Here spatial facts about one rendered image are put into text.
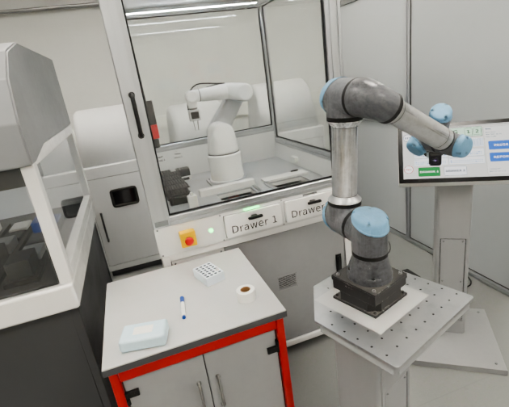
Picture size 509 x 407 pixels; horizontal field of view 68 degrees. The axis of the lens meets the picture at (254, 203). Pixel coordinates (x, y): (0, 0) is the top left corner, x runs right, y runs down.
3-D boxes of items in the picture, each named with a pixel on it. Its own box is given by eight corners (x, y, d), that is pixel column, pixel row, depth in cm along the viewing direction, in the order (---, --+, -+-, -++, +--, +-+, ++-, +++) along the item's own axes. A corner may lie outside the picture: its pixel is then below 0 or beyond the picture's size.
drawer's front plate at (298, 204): (338, 209, 198) (336, 190, 194) (287, 223, 190) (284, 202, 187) (336, 208, 200) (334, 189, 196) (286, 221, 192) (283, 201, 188)
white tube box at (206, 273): (225, 279, 158) (224, 270, 156) (208, 287, 153) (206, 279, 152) (211, 269, 167) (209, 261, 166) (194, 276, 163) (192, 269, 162)
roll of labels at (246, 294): (258, 300, 140) (257, 291, 138) (240, 305, 138) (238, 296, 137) (252, 291, 146) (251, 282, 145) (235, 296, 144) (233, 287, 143)
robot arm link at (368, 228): (367, 262, 119) (367, 223, 114) (341, 245, 130) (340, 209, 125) (397, 251, 123) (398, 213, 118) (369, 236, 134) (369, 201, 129)
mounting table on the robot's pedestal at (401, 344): (473, 325, 129) (474, 295, 125) (397, 401, 105) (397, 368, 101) (363, 280, 164) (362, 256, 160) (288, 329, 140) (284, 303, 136)
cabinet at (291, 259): (359, 330, 229) (353, 207, 203) (194, 391, 201) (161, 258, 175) (293, 265, 315) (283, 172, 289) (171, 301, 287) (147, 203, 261)
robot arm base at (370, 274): (401, 274, 128) (403, 248, 124) (375, 293, 120) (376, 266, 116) (364, 258, 139) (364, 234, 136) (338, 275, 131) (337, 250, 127)
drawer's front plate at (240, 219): (283, 224, 190) (280, 203, 186) (227, 238, 182) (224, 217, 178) (281, 223, 191) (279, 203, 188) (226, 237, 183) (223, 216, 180)
